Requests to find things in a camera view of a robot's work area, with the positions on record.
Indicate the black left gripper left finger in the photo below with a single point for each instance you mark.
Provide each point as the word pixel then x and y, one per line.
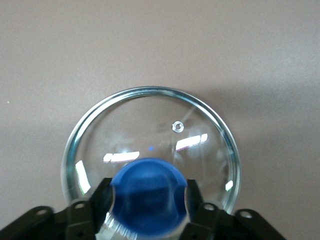
pixel 80 220

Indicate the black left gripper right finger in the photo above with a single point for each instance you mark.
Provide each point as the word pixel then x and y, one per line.
pixel 215 222

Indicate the glass lid with blue knob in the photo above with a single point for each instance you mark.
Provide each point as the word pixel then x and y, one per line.
pixel 150 190

